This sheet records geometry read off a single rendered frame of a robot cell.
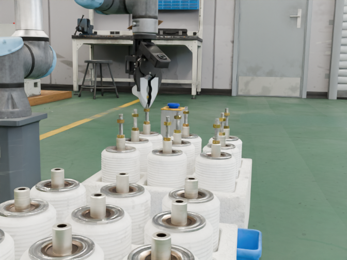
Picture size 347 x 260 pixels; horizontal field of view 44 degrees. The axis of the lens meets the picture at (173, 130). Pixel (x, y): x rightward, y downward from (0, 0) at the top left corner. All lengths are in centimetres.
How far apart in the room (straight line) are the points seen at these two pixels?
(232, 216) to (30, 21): 87
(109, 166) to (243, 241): 36
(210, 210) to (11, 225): 29
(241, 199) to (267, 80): 512
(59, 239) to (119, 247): 12
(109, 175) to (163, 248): 58
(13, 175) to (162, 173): 49
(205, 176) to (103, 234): 44
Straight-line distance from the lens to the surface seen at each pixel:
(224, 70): 603
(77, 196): 75
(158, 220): 61
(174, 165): 100
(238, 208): 97
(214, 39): 605
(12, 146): 130
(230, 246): 72
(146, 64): 125
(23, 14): 145
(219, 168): 98
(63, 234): 52
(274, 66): 604
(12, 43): 132
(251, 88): 603
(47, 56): 145
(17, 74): 133
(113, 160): 103
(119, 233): 61
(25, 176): 134
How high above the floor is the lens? 47
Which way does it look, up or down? 9 degrees down
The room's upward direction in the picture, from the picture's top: 1 degrees clockwise
